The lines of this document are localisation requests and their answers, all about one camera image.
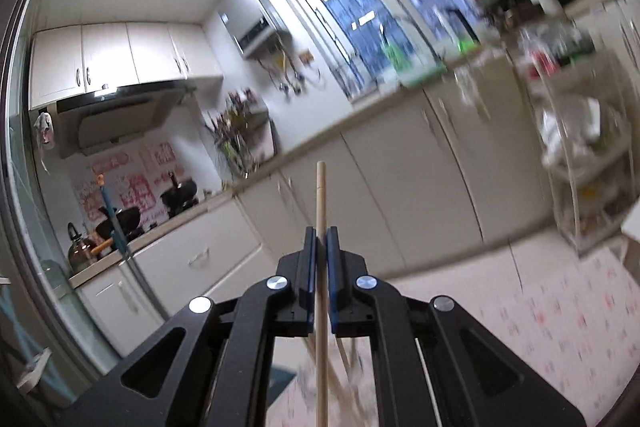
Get folding wooden rack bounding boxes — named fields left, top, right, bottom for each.
left=0, top=277, right=51, bottom=388

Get mop with blue handle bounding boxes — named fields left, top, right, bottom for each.
left=97, top=174, right=166, bottom=318

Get black cooking pot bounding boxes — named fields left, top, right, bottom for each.
left=95, top=206, right=141, bottom=240

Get white drawer unit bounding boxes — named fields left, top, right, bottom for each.
left=75, top=199, right=263, bottom=358

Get kitchen utensil rack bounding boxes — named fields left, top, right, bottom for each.
left=202, top=89, right=278, bottom=178

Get cherry print tablecloth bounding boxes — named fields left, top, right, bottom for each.
left=265, top=242, right=640, bottom=427

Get range hood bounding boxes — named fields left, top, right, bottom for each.
left=55, top=82, right=196, bottom=158

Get white upper cabinets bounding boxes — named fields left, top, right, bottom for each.
left=29, top=23, right=224, bottom=110

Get white plastic bag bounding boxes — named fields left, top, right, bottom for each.
left=542, top=99, right=601, bottom=158

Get white tall-door base cabinet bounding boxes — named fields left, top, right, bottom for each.
left=565, top=0, right=640, bottom=72

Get green dish cloth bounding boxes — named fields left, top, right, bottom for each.
left=400, top=64, right=448, bottom=88

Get red and pink wall poster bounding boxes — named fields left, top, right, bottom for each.
left=72, top=142, right=183, bottom=223

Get metal kettle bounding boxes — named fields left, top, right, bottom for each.
left=67, top=223, right=98, bottom=273

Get small hanging cloth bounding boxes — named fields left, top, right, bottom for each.
left=34, top=111, right=55, bottom=152

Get barred kitchen window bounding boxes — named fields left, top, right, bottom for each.
left=272, top=0, right=481, bottom=100

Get grey wall water heater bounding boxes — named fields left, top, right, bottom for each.
left=218, top=0, right=291, bottom=58

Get white base cabinets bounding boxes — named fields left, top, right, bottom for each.
left=235, top=57, right=556, bottom=268

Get green dish soap bottle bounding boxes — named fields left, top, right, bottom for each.
left=380, top=39, right=413, bottom=72

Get single wooden chopstick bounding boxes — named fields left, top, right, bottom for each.
left=316, top=161, right=330, bottom=427

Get white rolling cart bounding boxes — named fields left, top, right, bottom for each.
left=530, top=52, right=636, bottom=253

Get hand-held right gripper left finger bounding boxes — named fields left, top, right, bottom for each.
left=55, top=226, right=318, bottom=427

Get bunch of wooden chopsticks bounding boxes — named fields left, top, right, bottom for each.
left=302, top=337, right=373, bottom=418

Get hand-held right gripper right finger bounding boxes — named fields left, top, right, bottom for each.
left=325, top=226, right=587, bottom=427

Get black wok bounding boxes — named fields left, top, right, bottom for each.
left=160, top=174, right=198, bottom=212

